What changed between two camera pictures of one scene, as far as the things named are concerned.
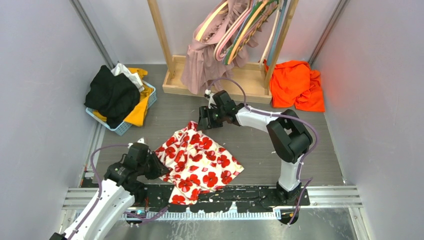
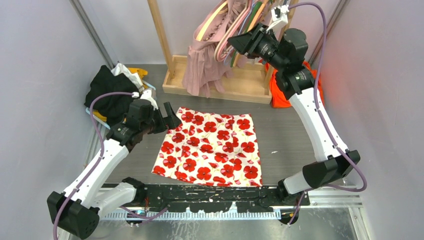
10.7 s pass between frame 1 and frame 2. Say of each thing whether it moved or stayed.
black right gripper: moved
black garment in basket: stayed
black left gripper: moved
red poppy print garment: moved
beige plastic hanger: stayed
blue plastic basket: stayed
